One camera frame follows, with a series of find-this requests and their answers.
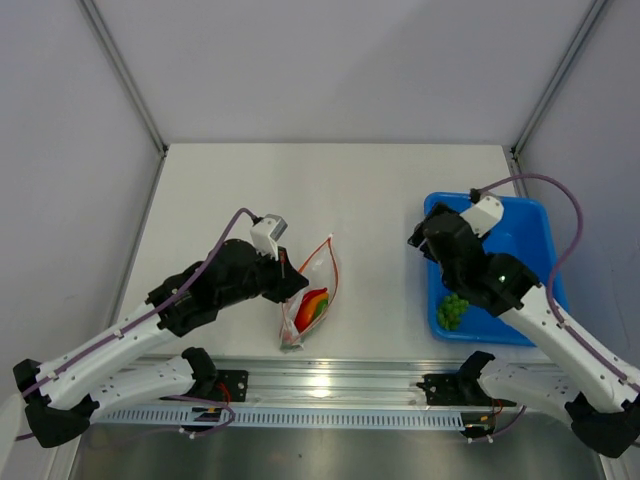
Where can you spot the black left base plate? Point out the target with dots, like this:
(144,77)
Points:
(231,386)

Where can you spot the left aluminium corner post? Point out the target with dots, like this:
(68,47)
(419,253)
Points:
(107,43)

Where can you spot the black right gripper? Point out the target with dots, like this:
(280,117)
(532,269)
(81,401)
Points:
(417,236)

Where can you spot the aluminium corner post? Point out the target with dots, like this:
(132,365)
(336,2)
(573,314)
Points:
(107,43)
(568,59)

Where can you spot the red chili pepper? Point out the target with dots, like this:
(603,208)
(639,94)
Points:
(313,293)

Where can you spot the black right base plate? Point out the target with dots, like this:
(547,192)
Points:
(452,389)

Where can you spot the green chili pepper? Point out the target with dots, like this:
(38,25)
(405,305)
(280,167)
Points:
(321,307)

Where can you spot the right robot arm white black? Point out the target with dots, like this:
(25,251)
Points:
(600,400)

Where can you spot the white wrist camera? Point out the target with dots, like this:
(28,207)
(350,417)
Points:
(484,215)
(265,233)

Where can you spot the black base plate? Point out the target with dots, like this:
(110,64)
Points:
(231,386)
(452,389)

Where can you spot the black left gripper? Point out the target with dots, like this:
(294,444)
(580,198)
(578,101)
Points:
(286,278)

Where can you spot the aluminium mounting rail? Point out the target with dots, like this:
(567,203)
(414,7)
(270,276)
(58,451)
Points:
(291,383)

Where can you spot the blue plastic tray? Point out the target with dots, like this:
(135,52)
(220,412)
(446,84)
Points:
(523,232)

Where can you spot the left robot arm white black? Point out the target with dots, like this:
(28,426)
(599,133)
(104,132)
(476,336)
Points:
(64,397)

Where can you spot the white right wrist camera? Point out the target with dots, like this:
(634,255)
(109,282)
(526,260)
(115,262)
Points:
(484,215)

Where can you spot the white slotted cable duct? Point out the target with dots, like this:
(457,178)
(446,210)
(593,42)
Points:
(200,416)

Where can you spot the green grape bunch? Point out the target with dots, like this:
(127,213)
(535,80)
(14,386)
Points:
(450,311)

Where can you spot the clear zip bag orange zipper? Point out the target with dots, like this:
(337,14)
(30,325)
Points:
(321,268)

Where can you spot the orange red mango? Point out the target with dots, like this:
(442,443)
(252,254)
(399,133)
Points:
(305,314)

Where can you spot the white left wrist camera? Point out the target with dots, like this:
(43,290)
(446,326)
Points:
(265,233)

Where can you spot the right aluminium corner post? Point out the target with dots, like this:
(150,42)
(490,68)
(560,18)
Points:
(568,59)

